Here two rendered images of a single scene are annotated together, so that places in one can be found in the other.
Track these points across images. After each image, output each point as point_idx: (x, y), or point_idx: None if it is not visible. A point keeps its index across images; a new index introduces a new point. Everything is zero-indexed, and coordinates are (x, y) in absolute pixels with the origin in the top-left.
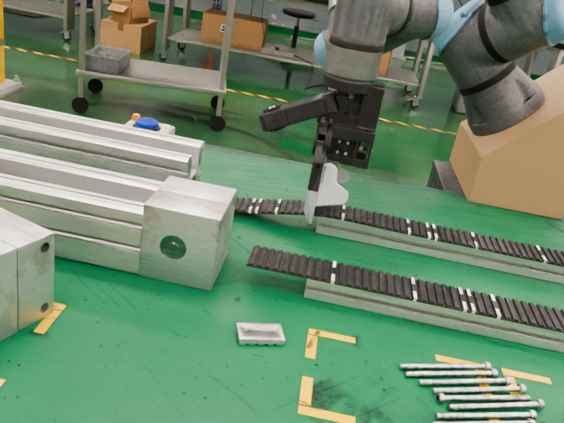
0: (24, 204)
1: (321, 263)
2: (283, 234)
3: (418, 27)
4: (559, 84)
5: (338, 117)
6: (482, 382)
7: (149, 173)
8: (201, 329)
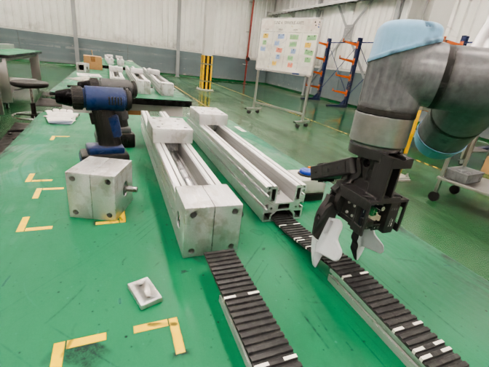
0: (164, 174)
1: (247, 285)
2: (297, 265)
3: (469, 97)
4: None
5: (356, 180)
6: None
7: (255, 189)
8: (134, 268)
